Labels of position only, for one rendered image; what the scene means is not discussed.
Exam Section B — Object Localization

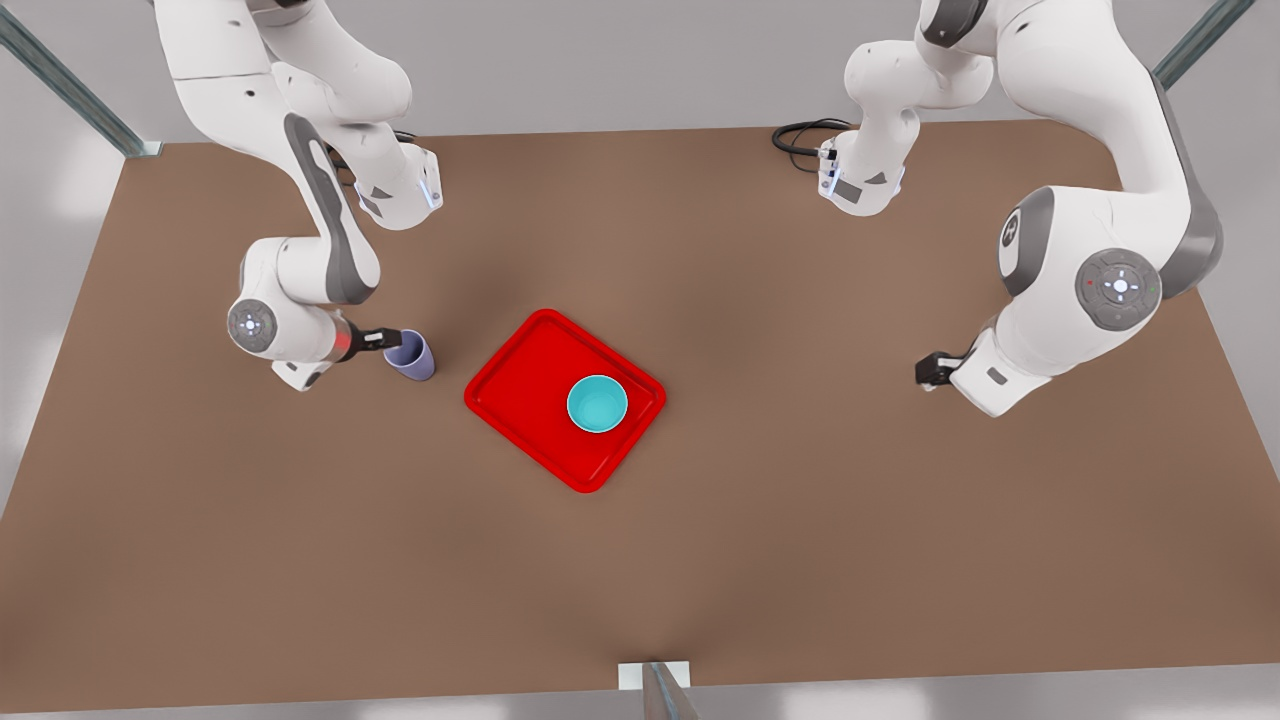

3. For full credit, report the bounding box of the silver frame post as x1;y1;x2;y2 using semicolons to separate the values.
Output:
0;8;162;158
618;661;703;720
1153;0;1257;90

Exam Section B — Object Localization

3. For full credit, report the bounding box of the red tray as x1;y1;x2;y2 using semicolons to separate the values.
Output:
464;309;667;494

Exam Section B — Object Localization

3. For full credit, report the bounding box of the teal bowl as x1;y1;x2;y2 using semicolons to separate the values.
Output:
567;375;629;434

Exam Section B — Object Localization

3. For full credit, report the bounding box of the lavender cup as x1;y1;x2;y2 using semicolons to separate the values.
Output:
384;331;437;382

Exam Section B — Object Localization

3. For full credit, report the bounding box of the black cable loop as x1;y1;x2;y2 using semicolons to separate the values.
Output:
772;119;853;174

